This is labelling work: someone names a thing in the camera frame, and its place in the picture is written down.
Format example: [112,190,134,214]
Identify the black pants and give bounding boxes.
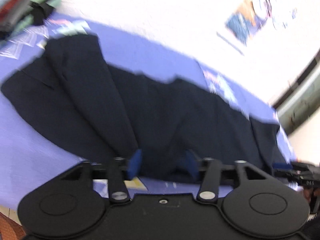
[1,35,286,183]

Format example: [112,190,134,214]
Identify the glass partition window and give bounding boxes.
[273,54,319,135]

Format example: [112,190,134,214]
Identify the purple printed bed sheet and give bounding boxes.
[0,12,301,210]

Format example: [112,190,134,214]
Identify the stack of folded clothes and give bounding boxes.
[1,0,30,39]

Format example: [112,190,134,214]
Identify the bedding wall poster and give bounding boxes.
[216,0,272,55]

